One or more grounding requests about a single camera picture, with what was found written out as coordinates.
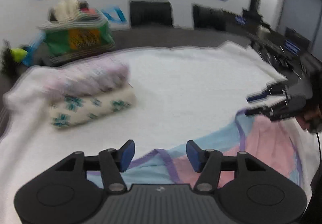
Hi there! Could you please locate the person's right hand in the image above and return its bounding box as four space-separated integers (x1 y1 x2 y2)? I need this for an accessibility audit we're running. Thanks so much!
298 103 322 134

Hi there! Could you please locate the black office chair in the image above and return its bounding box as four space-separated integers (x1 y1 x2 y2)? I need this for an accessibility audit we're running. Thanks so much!
129 0 174 29
192 5 226 32

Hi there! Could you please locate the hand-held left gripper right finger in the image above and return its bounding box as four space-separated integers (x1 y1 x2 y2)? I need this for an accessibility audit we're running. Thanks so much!
186 140 273 193

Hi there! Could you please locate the pink and blue vest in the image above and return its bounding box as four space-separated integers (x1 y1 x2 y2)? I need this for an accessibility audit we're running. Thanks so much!
87 108 303 189

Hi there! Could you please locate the black cable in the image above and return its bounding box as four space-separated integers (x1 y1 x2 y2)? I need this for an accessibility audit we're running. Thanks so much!
316 132 322 164

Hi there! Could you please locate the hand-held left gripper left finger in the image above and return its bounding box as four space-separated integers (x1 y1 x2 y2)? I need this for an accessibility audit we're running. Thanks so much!
48 139 135 193

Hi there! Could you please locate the yellow-green item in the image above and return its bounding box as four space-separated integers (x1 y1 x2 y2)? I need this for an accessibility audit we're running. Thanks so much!
10 48 28 63

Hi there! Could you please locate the green bag with blue straps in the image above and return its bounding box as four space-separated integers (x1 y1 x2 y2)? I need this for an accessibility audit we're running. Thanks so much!
24 5 126 66

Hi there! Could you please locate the black desk stand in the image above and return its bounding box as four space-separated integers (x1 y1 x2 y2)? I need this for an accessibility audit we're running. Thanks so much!
243 0 263 23

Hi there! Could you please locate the folded pink floral ruffled cloth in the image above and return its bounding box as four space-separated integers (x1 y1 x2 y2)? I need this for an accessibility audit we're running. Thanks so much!
41 59 131 100

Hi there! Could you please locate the folded cream teal-flowered cloth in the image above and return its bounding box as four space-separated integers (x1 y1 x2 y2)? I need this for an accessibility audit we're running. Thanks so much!
48 87 137 130

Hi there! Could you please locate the black pen holder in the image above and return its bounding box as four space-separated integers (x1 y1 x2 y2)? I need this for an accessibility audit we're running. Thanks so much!
0 40 19 76

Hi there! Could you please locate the white fluffy towel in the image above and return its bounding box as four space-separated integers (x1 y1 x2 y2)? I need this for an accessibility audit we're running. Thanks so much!
0 40 322 224

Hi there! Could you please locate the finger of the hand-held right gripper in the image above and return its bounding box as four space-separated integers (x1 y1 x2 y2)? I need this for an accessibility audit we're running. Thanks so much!
247 82 290 103
245 102 290 122

